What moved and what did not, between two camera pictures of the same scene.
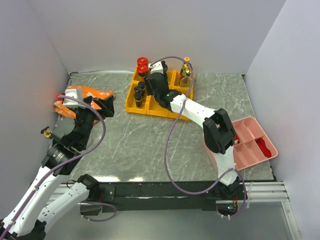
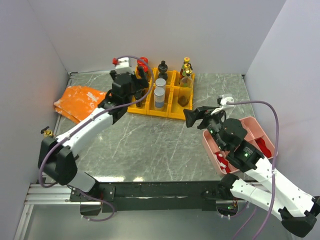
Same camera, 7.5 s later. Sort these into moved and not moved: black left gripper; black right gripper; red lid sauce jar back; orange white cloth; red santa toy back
Moved: black left gripper; black right gripper
Not moved: red santa toy back; red lid sauce jar back; orange white cloth
